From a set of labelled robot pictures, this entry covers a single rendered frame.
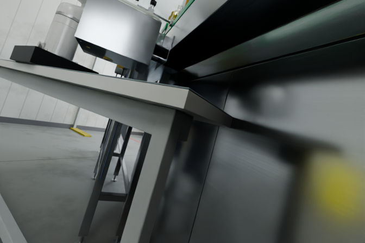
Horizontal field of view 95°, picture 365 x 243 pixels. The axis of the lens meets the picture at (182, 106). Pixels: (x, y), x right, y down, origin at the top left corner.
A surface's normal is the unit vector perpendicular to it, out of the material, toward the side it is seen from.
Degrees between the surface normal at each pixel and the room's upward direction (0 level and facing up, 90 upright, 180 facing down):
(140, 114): 90
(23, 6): 90
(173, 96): 90
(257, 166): 90
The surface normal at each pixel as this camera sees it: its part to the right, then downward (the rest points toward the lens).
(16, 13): 0.83, 0.19
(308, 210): -0.88, -0.29
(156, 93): -0.49, -0.22
